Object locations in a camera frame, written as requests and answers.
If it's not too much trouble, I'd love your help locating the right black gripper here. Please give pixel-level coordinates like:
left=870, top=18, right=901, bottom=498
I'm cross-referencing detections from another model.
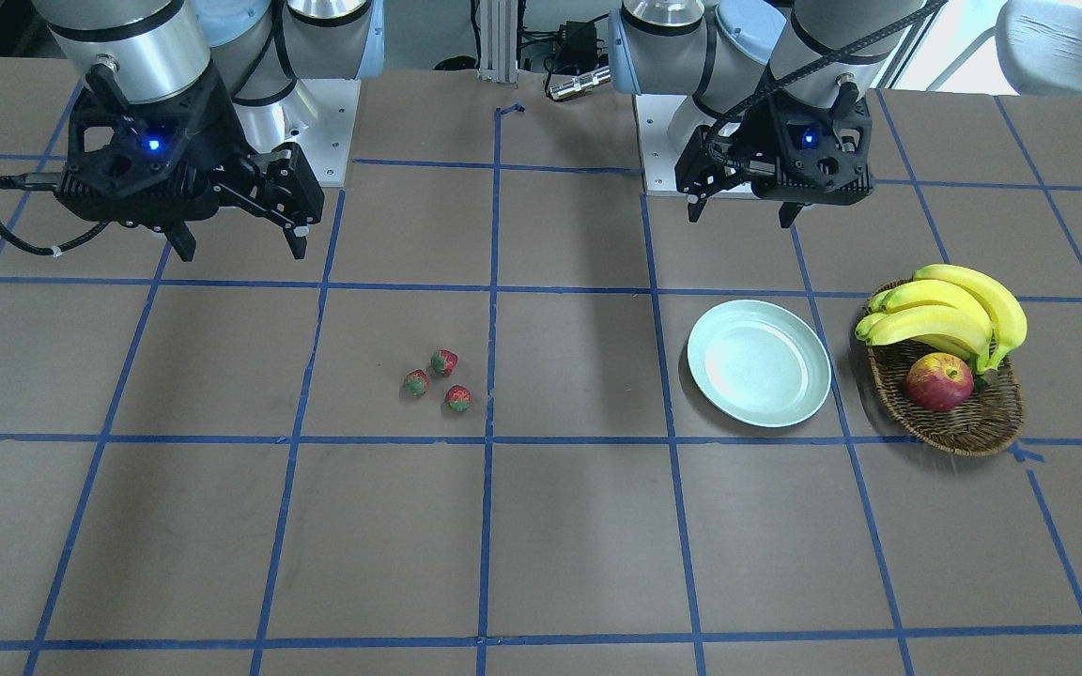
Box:
left=56, top=66, right=325, bottom=262

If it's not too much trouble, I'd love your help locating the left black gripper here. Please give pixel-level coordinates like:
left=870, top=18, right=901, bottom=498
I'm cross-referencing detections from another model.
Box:
left=675, top=87, right=874, bottom=228

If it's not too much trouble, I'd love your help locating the strawberry top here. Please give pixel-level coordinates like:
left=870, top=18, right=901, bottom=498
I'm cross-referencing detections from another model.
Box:
left=428, top=349, right=459, bottom=377

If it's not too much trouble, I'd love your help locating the strawberry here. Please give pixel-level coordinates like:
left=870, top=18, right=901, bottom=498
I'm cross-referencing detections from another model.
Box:
left=443, top=385, right=472, bottom=412
left=403, top=369, right=432, bottom=397
left=428, top=349, right=459, bottom=377

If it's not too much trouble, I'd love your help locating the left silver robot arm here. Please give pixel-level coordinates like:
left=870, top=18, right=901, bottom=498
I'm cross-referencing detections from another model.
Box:
left=609, top=1, right=940, bottom=227

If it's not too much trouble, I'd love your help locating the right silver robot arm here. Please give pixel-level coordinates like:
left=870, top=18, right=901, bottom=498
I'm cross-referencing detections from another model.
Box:
left=19, top=1, right=385, bottom=261

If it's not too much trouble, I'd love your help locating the light green plate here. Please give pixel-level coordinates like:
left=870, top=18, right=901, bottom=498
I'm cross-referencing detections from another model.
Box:
left=686, top=300, right=832, bottom=428

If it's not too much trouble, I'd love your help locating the yellow banana bunch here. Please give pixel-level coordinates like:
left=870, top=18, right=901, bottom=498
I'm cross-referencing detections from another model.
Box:
left=854, top=264, right=1028, bottom=376

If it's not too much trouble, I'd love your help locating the red apple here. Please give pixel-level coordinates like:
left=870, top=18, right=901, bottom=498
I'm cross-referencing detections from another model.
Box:
left=903, top=352, right=975, bottom=412

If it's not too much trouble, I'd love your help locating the strawberry bottom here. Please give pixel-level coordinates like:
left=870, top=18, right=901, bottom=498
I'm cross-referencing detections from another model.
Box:
left=443, top=385, right=472, bottom=412

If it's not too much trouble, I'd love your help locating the wicker basket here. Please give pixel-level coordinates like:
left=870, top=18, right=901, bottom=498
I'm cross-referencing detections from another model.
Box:
left=862, top=280, right=1027, bottom=458

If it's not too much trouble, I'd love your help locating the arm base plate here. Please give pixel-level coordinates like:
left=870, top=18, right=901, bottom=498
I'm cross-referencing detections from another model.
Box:
left=287, top=80, right=362, bottom=189
left=634, top=95, right=716, bottom=197

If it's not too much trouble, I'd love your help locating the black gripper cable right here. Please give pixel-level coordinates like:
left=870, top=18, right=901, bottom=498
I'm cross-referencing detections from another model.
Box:
left=0, top=174, right=110, bottom=259

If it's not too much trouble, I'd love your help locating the aluminium frame post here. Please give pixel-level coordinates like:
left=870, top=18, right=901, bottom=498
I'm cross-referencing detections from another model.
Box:
left=475, top=0, right=519, bottom=87

